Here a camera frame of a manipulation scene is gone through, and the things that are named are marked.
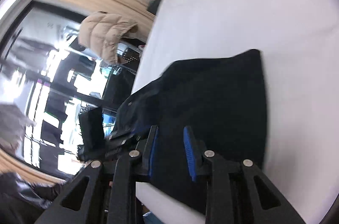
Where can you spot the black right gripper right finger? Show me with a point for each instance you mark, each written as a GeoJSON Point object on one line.
{"type": "Point", "coordinates": [235, 192]}

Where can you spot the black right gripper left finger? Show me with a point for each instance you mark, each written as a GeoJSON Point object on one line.
{"type": "Point", "coordinates": [104, 192]}

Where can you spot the black pants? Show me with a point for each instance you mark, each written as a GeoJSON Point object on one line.
{"type": "Point", "coordinates": [222, 100]}

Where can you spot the beige puffer jacket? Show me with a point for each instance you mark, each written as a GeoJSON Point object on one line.
{"type": "Point", "coordinates": [101, 33]}

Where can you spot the white bed sheet mattress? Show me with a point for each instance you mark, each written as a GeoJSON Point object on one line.
{"type": "Point", "coordinates": [299, 43]}

